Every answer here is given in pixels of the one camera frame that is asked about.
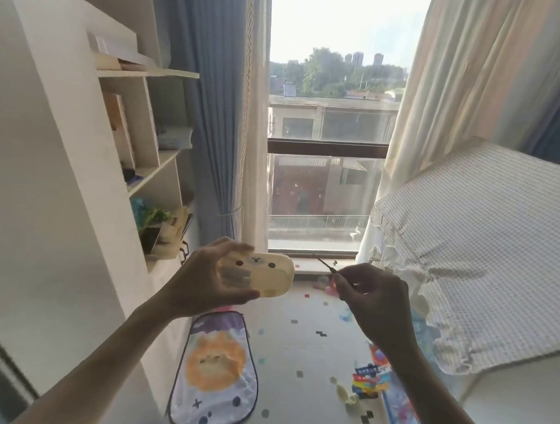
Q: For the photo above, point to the person's right hand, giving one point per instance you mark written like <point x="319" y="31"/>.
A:
<point x="383" y="305"/>

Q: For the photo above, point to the person's left hand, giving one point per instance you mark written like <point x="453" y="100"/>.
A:
<point x="200" y="285"/>

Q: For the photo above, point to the orange bear-shaped plastic box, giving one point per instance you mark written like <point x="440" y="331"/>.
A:
<point x="271" y="275"/>

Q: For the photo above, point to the small black screwdriver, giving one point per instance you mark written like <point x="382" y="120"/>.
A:
<point x="324" y="263"/>

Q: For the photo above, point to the person's right forearm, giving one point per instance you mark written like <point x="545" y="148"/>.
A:
<point x="438" y="408"/>

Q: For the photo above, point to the person's left forearm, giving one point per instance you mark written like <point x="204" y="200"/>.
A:
<point x="104" y="369"/>

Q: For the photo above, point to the colourful small toy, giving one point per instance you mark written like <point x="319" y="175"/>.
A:
<point x="369" y="380"/>

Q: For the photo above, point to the green plastic toy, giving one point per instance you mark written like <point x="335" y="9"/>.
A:
<point x="154" y="216"/>

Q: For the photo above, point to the olive fabric bag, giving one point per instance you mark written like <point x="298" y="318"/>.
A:
<point x="169" y="238"/>

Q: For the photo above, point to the lion print fabric panel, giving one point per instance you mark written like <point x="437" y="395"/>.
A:
<point x="216" y="371"/>

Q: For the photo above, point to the pile of blue pieces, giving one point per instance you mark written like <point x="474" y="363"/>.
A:
<point x="138" y="208"/>

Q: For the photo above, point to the checked bed cover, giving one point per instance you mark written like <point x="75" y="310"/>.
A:
<point x="486" y="250"/>

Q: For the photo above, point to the white plastic mailer bag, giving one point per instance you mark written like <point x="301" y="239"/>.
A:
<point x="174" y="139"/>

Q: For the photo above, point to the white sheer curtain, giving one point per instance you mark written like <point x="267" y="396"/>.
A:
<point x="257" y="123"/>

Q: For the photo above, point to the blue curtain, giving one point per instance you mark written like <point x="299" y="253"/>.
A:
<point x="206" y="96"/>
<point x="555" y="122"/>

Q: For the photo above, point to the beige wooden shelving unit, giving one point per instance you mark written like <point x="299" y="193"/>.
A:
<point x="51" y="157"/>

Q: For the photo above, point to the cream curtain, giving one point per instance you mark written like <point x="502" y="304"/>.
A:
<point x="458" y="88"/>

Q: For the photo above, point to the light wooden board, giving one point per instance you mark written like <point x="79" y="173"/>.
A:
<point x="111" y="62"/>

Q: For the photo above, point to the white cardboard sheet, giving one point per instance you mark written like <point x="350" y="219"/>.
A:
<point x="115" y="45"/>

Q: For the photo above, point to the dark wooden window frame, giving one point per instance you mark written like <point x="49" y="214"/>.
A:
<point x="326" y="148"/>

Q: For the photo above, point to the white bed frame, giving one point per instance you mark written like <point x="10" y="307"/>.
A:
<point x="523" y="409"/>

